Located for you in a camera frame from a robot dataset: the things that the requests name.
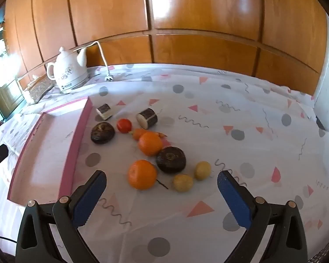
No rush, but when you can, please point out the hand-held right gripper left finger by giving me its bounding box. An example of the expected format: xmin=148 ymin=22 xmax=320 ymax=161
xmin=15 ymin=170 xmax=107 ymax=263

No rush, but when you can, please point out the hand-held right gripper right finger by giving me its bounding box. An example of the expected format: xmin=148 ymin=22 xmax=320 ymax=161
xmin=216 ymin=170 xmax=309 ymax=263

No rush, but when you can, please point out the yellow longan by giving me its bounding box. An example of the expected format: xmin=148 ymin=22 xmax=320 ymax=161
xmin=172 ymin=174 xmax=194 ymax=193
xmin=195 ymin=161 xmax=212 ymax=181

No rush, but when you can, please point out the pink cardboard box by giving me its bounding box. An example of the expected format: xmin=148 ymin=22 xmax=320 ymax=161
xmin=7 ymin=96 xmax=93 ymax=206

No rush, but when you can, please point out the orange tangerine with stem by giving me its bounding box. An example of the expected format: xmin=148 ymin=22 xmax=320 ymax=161
xmin=127 ymin=159 xmax=169 ymax=190

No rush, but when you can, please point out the smooth dark water chestnut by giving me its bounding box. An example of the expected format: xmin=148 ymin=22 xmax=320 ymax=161
xmin=156 ymin=146 xmax=187 ymax=174

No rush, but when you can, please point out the wrinkled dark water chestnut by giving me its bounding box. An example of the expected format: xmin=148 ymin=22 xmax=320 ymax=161
xmin=91 ymin=122 xmax=116 ymax=145

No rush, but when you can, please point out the red tomato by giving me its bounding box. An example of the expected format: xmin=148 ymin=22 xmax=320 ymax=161
xmin=117 ymin=119 xmax=132 ymax=134

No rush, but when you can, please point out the small orange carrot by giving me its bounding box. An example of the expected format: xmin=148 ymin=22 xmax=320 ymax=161
xmin=129 ymin=128 xmax=168 ymax=141

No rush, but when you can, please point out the white patterned tablecloth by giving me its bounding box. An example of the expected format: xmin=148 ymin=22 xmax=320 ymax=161
xmin=0 ymin=64 xmax=329 ymax=263

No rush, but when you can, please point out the wooden glazed door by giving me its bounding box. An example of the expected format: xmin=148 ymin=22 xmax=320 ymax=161
xmin=0 ymin=19 xmax=26 ymax=121

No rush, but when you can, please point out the silver embossed tissue box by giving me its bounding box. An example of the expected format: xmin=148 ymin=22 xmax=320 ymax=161
xmin=23 ymin=75 xmax=55 ymax=105

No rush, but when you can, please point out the white ceramic electric kettle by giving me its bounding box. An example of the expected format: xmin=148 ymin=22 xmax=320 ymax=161
xmin=46 ymin=46 xmax=89 ymax=94

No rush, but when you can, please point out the white power cord with plug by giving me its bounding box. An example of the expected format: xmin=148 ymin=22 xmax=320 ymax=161
xmin=76 ymin=41 xmax=115 ymax=83

